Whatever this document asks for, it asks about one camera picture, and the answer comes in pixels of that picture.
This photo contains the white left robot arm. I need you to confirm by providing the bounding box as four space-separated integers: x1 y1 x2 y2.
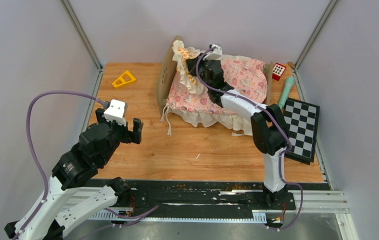
4 108 144 240

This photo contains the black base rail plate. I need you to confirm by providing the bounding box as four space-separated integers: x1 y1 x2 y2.
114 180 296 220

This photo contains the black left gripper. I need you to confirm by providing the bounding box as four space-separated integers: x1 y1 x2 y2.
98 107 145 165

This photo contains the red white grid block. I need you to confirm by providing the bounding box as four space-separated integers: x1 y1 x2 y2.
272 62 287 81

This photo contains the wooden striped pet bed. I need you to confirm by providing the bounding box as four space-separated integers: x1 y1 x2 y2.
156 35 275 114

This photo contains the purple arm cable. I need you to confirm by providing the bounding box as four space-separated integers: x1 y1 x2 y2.
195 47 305 232
12 91 161 240

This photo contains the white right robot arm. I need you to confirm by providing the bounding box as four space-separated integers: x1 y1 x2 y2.
186 55 292 209

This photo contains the orange duck print pillow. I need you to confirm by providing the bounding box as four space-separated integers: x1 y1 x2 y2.
172 40 204 95

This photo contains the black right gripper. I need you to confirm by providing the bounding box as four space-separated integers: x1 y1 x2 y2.
186 53 212 90

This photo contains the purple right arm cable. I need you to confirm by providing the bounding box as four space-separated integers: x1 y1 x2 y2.
195 47 305 232

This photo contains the mint green massager wand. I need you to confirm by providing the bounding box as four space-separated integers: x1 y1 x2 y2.
278 76 295 110

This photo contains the black and silver chessboard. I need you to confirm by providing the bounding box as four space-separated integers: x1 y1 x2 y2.
283 98 320 165

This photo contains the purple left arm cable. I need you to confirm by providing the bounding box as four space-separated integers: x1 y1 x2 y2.
12 91 161 240

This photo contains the yellow triangle toy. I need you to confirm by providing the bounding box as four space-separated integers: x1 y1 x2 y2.
111 70 137 89

